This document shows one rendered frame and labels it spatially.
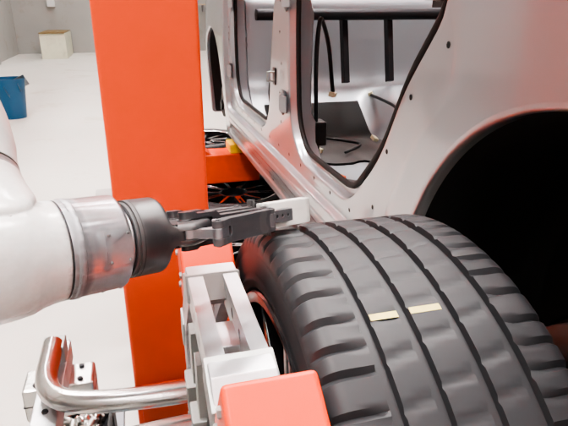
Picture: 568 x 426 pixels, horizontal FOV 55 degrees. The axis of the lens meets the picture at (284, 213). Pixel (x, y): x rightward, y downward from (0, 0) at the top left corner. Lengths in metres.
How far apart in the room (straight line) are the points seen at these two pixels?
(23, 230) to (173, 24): 0.52
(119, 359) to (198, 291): 1.91
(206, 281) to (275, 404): 0.28
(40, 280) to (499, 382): 0.38
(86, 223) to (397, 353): 0.29
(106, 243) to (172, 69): 0.47
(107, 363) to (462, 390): 2.13
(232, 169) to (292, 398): 2.61
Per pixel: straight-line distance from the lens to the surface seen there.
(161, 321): 1.05
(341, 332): 0.48
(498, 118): 0.79
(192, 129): 0.93
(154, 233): 0.51
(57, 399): 0.69
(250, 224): 0.55
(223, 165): 2.97
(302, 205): 0.65
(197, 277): 0.66
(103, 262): 0.49
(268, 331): 0.77
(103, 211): 0.50
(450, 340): 0.51
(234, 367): 0.50
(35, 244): 0.46
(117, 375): 2.43
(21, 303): 0.47
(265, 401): 0.41
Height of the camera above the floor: 1.42
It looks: 21 degrees down
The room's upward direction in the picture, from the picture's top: straight up
